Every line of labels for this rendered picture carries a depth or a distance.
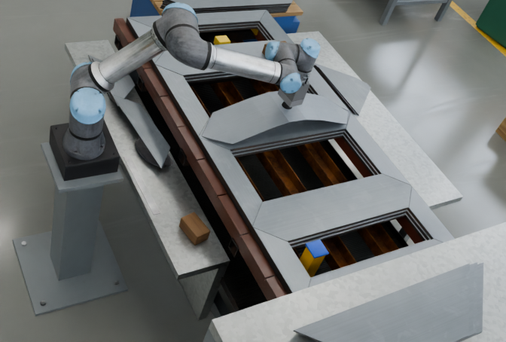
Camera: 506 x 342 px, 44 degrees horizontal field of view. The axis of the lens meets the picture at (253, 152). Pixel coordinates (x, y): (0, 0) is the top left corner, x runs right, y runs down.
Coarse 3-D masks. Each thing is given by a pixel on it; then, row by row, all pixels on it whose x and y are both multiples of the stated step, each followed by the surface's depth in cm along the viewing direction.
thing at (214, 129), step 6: (210, 120) 243; (216, 120) 243; (210, 126) 242; (216, 126) 242; (210, 132) 240; (216, 132) 240; (222, 132) 240; (216, 138) 238; (222, 138) 238; (228, 138) 238
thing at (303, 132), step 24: (216, 24) 297; (240, 24) 304; (168, 72) 261; (216, 72) 270; (192, 96) 254; (192, 120) 244; (312, 120) 264; (216, 144) 238; (240, 144) 241; (264, 144) 246; (288, 144) 252; (216, 168) 229; (384, 216) 235; (408, 216) 241; (312, 240) 219; (288, 288) 200
